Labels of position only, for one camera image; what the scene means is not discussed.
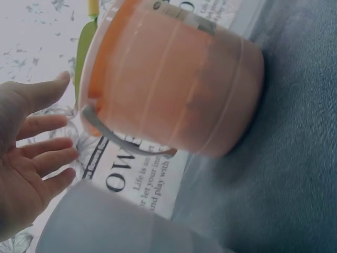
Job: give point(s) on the person's left hand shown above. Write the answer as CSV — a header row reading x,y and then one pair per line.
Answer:
x,y
18,163

